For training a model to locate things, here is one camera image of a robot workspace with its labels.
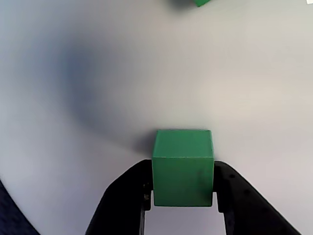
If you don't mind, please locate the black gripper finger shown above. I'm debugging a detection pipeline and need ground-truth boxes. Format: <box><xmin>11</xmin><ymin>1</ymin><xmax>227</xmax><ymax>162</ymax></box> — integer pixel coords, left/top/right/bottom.
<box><xmin>212</xmin><ymin>162</ymin><xmax>301</xmax><ymax>235</ymax></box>
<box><xmin>85</xmin><ymin>159</ymin><xmax>154</xmax><ymax>235</ymax></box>

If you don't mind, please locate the green cube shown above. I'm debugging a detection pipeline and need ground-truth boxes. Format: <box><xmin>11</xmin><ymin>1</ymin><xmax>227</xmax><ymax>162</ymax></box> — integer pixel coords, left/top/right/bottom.
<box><xmin>151</xmin><ymin>129</ymin><xmax>215</xmax><ymax>207</ymax></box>
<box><xmin>192</xmin><ymin>0</ymin><xmax>213</xmax><ymax>8</ymax></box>

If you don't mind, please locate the white round plate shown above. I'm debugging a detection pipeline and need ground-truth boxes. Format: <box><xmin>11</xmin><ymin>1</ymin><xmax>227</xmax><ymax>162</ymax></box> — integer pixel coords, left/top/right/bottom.
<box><xmin>0</xmin><ymin>0</ymin><xmax>313</xmax><ymax>235</ymax></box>

